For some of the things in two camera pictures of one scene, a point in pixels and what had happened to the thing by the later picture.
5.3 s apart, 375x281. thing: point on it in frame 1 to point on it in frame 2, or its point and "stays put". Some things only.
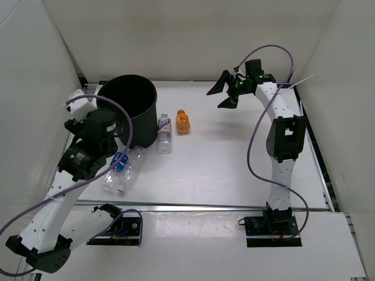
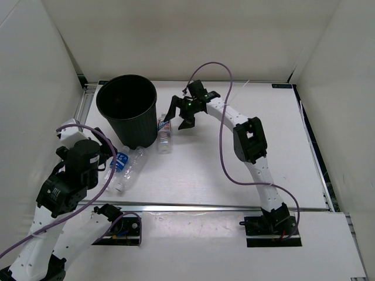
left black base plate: x=125 y=231 stays put
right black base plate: x=280 y=235 stays put
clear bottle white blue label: x=164 y=134 stays put
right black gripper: x=232 y=101 to x=188 y=122
